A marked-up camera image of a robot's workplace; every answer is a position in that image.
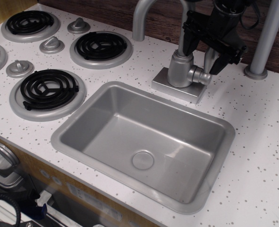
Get grey vertical support pole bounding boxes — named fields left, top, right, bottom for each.
left=244, top=0, right=279, bottom=80

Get grey toy sink basin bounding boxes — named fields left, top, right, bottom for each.
left=51, top=81, right=235, bottom=214

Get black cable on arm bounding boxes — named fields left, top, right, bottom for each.
left=238, top=0, right=260, bottom=31

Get grey oven door handle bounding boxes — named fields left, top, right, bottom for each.
left=0, top=172, right=24, bottom=191

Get back left black burner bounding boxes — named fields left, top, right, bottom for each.
left=1, top=10, right=60, bottom=43

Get grey stove knob middle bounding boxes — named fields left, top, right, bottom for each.
left=39, top=36, right=65, bottom=54

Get grey oven dial knob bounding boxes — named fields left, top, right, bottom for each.
left=0, top=143, right=20, bottom=177

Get grey stove knob back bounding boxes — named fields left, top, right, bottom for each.
left=67, top=17, right=91, bottom=34

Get back right black burner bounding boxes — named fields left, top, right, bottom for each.
left=69, top=31, right=133, bottom=70

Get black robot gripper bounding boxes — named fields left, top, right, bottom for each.
left=183, top=0, right=248, bottom=75

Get grey faucet lever handle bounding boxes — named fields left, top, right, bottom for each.
left=204, top=47, right=219, bottom=74

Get black coiled cable bottom left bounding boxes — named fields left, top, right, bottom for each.
left=0, top=192, right=22, bottom=225

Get grey stove knob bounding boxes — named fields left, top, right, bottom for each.
left=39, top=36, right=65, bottom=54
left=67, top=17, right=91, bottom=34
left=6, top=60, right=34, bottom=78

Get grey toy faucet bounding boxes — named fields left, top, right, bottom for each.
left=132, top=0, right=211, bottom=104

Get front right black burner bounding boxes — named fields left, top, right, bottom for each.
left=9, top=69, right=86, bottom=122

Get grey stove knob front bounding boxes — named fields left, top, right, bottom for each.
left=6, top=60, right=34, bottom=78

